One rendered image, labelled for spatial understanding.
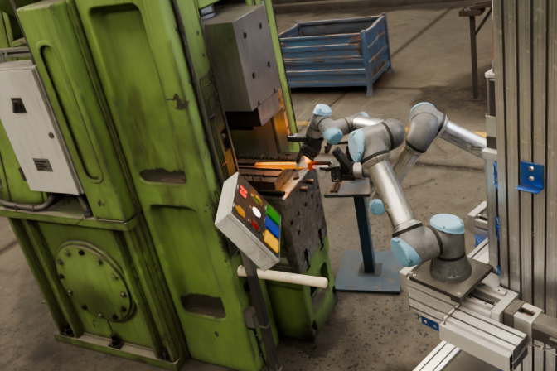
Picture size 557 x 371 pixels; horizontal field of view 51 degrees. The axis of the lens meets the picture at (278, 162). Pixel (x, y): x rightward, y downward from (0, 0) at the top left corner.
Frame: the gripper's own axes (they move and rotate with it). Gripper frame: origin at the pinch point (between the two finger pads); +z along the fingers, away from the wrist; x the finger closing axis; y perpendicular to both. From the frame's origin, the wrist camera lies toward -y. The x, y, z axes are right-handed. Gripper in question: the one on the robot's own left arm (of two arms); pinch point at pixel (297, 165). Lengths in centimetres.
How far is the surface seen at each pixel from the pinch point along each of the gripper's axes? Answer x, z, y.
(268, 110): -3.8, -22.7, -21.3
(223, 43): -17, -51, -45
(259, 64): -3, -42, -32
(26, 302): -30, 193, -139
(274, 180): -11.0, 6.5, -5.3
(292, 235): -15.6, 27.8, 13.3
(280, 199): -15.7, 11.2, 1.7
